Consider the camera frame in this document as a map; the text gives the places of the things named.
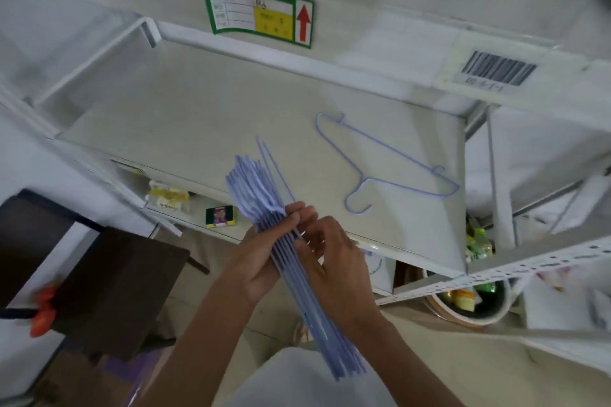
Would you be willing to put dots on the person's left hand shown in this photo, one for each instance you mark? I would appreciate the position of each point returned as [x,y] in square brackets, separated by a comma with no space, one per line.
[253,259]

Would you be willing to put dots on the person's right hand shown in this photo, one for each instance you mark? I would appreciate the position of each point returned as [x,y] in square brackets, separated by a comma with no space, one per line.
[341,273]

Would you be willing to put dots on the person's left fingers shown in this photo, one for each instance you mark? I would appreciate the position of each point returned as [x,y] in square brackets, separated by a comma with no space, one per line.
[293,218]

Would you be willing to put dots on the person's right fingers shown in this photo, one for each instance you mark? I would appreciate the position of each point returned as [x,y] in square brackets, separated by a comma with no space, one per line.
[315,239]

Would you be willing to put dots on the person's left forearm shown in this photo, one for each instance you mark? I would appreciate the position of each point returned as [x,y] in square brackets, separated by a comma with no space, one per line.
[191,349]

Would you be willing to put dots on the person's right forearm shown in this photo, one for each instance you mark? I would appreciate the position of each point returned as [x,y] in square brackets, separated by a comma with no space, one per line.
[405,363]

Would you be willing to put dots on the small yellow black box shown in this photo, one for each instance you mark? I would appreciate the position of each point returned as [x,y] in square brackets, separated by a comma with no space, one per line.
[220,216]

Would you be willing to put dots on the white metal shelf unit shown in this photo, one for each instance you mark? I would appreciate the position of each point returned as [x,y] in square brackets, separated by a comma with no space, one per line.
[267,135]

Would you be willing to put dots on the yellow white packet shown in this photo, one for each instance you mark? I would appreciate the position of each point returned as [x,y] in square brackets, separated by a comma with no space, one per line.
[167,196]

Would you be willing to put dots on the person's white shirt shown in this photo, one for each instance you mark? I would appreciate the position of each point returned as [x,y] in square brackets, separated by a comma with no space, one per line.
[305,380]

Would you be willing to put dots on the green yellow bottle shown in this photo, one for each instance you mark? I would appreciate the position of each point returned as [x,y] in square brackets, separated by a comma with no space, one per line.
[479,243]

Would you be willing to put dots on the round bin with snack packets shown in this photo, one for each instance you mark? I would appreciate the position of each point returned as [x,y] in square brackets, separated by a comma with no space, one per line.
[472,301]

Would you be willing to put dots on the dark brown cardboard box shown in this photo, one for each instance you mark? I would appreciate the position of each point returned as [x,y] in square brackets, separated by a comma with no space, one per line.
[95,278]

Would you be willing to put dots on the green framed shelf label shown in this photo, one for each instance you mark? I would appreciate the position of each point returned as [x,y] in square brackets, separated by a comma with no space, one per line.
[260,13]

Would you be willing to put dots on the white barcode label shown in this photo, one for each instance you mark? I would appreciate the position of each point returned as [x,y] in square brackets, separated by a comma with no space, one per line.
[499,69]

